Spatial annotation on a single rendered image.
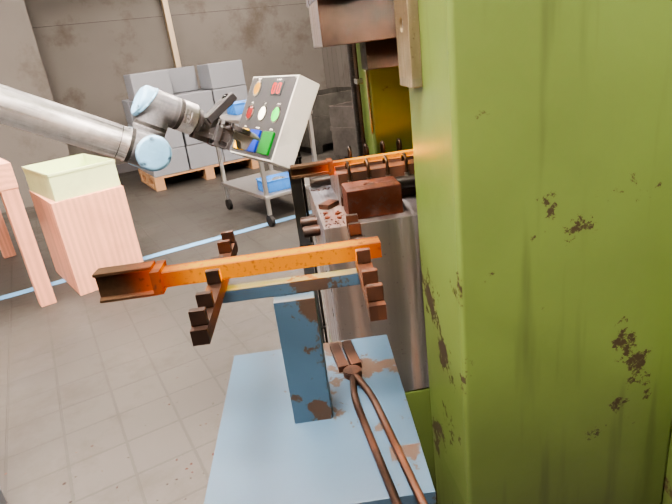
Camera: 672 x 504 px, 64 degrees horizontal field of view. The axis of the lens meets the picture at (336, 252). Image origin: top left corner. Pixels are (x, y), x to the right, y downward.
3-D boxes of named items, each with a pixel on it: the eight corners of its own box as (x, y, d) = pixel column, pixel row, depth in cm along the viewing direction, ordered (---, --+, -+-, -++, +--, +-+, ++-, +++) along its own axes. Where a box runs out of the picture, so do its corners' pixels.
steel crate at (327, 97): (377, 141, 715) (372, 86, 690) (307, 157, 671) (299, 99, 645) (345, 136, 786) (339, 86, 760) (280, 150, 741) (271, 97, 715)
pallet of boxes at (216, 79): (157, 191, 592) (128, 74, 547) (141, 180, 660) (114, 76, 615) (260, 167, 647) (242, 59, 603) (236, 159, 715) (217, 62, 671)
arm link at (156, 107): (126, 115, 151) (137, 81, 150) (169, 130, 159) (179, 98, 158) (134, 118, 144) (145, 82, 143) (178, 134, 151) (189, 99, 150)
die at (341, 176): (341, 206, 127) (337, 171, 124) (331, 186, 146) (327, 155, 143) (511, 180, 131) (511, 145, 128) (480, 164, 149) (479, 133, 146)
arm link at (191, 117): (179, 99, 158) (189, 99, 150) (195, 105, 161) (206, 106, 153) (170, 128, 158) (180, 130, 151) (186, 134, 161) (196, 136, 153)
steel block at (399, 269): (347, 402, 129) (323, 228, 113) (328, 327, 165) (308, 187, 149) (567, 361, 134) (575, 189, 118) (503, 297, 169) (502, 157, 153)
